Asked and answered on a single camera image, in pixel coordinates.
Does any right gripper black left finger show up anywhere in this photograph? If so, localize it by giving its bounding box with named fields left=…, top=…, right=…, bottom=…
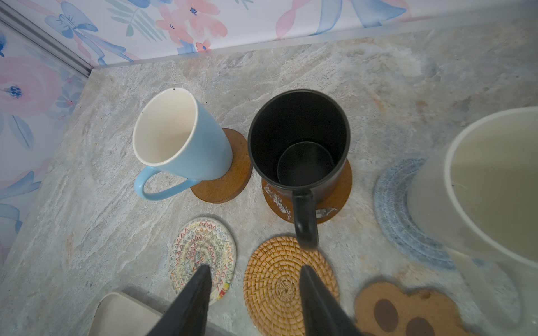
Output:
left=147, top=265, right=212, bottom=335

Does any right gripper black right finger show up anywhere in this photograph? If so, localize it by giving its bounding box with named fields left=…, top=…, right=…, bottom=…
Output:
left=299, top=265, right=361, bottom=335

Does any woven rattan round coaster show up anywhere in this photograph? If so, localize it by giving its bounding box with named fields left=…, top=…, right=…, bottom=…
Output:
left=243, top=236, right=340, bottom=335

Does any clear patterned glass coaster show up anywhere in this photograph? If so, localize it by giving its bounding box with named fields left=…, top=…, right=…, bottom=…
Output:
left=170, top=217, right=237, bottom=305

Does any matte brown wooden coaster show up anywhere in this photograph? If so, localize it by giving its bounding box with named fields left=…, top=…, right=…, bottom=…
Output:
left=191, top=128, right=253, bottom=204

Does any black mug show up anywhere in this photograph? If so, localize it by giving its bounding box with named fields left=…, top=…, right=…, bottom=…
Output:
left=248, top=89, right=350, bottom=251

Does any white and blue mug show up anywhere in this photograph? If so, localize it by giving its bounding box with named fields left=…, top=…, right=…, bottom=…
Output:
left=133, top=88, right=233, bottom=201

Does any cream mug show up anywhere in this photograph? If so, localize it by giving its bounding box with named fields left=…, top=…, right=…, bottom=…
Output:
left=407, top=106, right=537, bottom=335

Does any cork paw print coaster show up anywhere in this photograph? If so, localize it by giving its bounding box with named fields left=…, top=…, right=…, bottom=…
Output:
left=354, top=281, right=473, bottom=335

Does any grey braided round coaster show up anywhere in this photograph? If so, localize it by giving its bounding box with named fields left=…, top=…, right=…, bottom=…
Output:
left=373, top=158, right=455, bottom=270

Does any beige serving tray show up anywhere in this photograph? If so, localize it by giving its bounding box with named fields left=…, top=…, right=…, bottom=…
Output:
left=88, top=292, right=163, bottom=336

